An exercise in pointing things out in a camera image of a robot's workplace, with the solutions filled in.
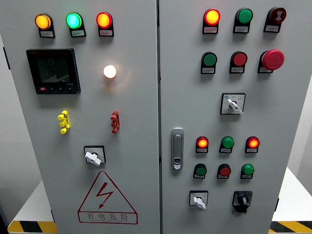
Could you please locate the black-handle turn switch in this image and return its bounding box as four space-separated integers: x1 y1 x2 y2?
232 190 253 215

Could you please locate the pale grey cabinet door with display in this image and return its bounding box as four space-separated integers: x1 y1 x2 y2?
0 0 160 234

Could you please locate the silver door lock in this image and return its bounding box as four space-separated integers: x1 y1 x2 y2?
171 127 185 174

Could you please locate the pale grey cabinet door with lock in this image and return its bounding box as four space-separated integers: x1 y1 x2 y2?
158 0 312 234

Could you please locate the small red round lamp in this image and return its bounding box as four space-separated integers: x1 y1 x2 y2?
244 136 260 154
195 136 210 154

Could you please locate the white round lamp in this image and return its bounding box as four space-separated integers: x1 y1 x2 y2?
103 64 117 79

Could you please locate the small green push button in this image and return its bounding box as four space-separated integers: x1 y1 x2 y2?
193 163 208 179

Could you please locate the small green round lamp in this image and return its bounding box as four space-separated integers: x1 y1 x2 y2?
240 163 255 180
218 136 235 154

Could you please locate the large green push button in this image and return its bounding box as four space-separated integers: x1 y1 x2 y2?
200 51 218 75

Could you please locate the small red push button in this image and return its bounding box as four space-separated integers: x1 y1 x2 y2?
216 163 232 179

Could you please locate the red warning triangle sticker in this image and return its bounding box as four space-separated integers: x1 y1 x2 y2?
77 171 138 225

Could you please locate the large red push button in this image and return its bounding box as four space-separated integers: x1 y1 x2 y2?
229 51 248 74

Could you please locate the large red lamp beside green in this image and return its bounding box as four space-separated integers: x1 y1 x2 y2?
96 11 115 38

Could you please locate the black display meter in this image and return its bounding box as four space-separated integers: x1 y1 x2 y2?
26 48 81 95

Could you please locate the large red lamp above button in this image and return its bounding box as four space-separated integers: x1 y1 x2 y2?
202 8 221 35

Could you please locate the large lit green lamp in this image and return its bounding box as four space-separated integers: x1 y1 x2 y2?
65 12 87 38

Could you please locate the large red stop button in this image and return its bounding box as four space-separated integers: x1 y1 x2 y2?
257 49 285 74

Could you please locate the large unlit green lamp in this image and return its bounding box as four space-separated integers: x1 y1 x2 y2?
233 7 254 34

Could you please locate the large yellow round lamp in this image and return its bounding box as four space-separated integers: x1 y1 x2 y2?
34 13 56 39

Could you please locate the dark red buzzer lamp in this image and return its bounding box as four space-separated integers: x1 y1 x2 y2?
263 6 287 33

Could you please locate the black yellow striped tape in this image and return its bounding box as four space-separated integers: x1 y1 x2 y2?
268 220 312 234
7 220 59 234

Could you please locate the small red handle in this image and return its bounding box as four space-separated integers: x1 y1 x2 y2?
110 110 120 134

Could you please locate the white-handle switch on plain black plate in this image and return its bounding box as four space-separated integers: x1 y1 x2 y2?
83 145 107 167

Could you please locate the white-handle switch with blue mark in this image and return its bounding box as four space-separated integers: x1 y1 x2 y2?
219 92 246 116

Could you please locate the small yellow handle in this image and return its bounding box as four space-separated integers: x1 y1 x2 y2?
57 110 71 135

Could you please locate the small white-handle switch, white plate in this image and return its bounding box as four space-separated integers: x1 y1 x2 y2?
189 190 209 211

